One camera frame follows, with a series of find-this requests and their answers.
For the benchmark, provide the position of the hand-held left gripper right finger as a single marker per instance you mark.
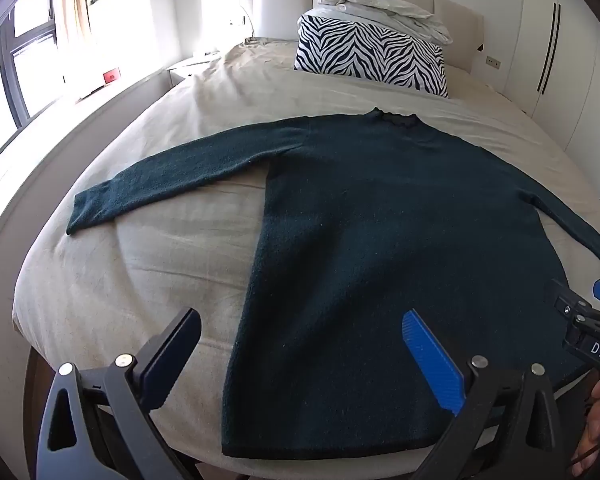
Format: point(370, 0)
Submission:
point(430, 360)

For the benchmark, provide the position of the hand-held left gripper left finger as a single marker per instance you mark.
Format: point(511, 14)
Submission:
point(172, 352)

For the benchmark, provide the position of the dark teal knit sweater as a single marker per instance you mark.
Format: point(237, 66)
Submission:
point(355, 235)

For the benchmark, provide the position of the bed with beige sheet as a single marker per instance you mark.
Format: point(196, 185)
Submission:
point(180, 240)

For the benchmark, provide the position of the white wardrobe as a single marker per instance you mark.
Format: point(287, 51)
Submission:
point(580, 60)

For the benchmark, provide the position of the small red box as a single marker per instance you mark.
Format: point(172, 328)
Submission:
point(111, 75)

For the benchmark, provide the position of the white nightstand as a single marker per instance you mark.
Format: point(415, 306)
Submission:
point(190, 67)

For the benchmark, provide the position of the zebra print pillow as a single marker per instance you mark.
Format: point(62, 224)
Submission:
point(370, 52)

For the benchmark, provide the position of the black framed window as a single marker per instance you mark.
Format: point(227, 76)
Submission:
point(10, 60)

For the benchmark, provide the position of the folded white duvet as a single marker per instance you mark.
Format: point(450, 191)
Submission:
point(380, 10)

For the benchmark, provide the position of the beige curtain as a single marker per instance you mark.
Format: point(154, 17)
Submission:
point(75, 5)

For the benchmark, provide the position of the white padded headboard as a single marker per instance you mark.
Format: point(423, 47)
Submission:
point(280, 5)

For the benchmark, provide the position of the wall socket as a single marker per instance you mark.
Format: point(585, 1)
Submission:
point(493, 62)

